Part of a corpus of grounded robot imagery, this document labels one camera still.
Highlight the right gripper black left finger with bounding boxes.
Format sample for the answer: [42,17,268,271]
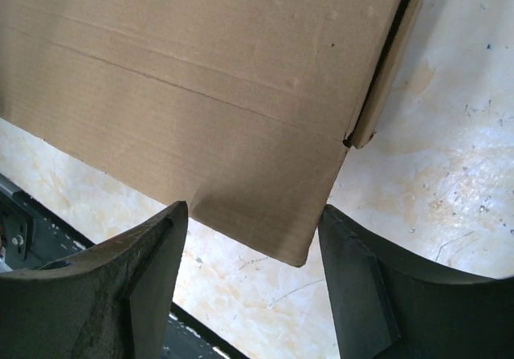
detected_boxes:
[1,201,188,358]

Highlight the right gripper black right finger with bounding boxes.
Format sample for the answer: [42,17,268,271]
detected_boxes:
[318,205,513,358]

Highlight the brown cardboard box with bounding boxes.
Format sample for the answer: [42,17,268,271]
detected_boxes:
[1,0,422,267]

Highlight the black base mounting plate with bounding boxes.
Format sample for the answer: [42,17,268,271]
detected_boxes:
[1,178,241,358]

